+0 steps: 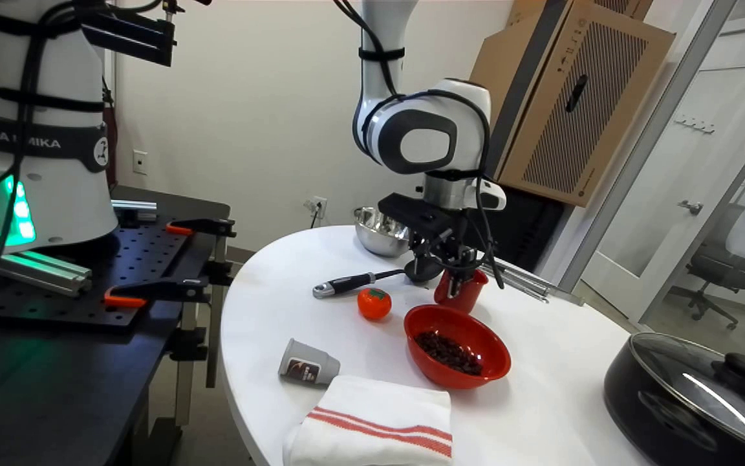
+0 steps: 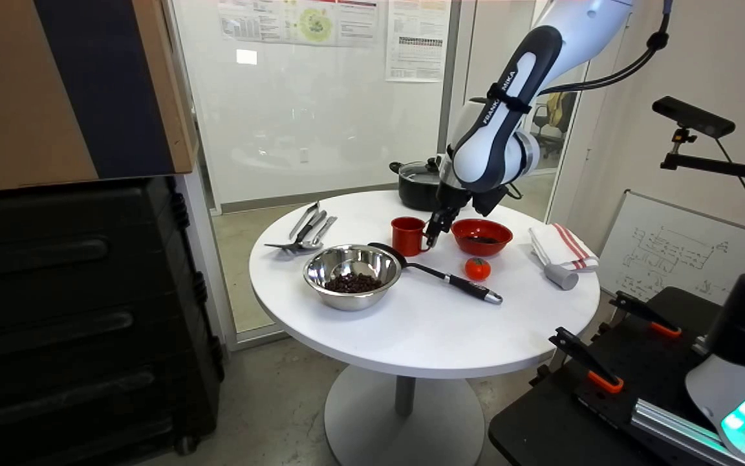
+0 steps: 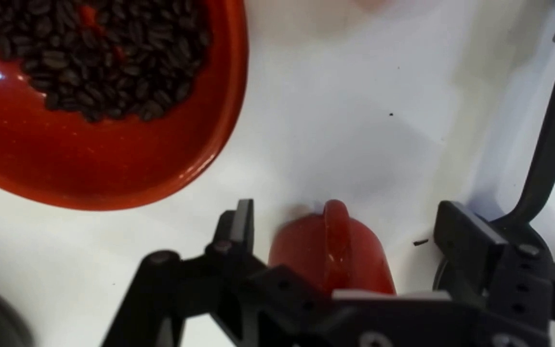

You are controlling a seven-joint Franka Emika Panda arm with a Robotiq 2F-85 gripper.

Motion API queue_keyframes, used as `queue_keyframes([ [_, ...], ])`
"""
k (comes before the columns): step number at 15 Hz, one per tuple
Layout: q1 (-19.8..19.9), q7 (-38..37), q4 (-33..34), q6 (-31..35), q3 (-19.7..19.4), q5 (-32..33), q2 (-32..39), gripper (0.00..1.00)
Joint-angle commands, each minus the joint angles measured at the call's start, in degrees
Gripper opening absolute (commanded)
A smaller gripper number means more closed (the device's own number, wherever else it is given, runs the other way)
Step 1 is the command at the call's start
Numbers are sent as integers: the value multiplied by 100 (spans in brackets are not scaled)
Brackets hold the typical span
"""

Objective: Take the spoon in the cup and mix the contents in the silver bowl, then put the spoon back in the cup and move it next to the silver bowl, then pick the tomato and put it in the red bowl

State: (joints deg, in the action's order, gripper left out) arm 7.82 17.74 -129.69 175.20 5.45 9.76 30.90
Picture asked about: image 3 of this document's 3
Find coffee beans in red bowl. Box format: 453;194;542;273
0;0;214;125

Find red bowl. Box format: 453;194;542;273
0;0;251;211

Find red mug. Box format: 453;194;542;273
266;198;399;296

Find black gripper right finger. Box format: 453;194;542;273
430;198;555;347

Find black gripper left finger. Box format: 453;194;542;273
100;198;339;347

